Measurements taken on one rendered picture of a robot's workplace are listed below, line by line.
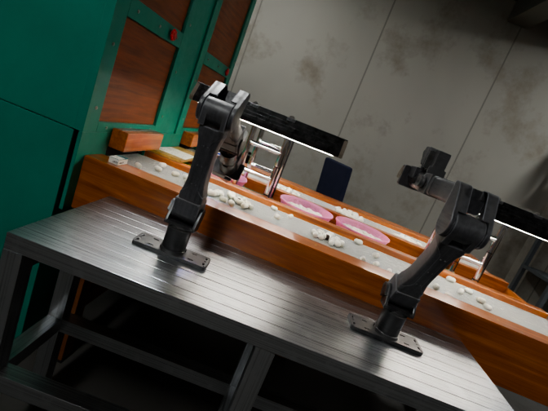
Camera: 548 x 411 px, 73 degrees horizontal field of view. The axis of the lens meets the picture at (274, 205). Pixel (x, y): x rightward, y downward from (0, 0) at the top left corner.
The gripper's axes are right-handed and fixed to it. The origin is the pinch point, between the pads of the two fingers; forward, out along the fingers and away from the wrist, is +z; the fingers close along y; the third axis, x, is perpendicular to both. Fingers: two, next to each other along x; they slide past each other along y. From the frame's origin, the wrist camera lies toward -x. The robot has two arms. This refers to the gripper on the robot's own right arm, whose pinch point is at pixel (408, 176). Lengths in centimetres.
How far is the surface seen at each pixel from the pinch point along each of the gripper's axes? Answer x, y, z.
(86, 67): 5, 106, -18
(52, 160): 36, 109, -17
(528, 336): 31, -47, -22
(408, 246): 32, -31, 53
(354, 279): 35.1, 7.7, -19.3
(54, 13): -6, 119, -17
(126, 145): 26, 95, -1
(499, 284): 32, -79, 50
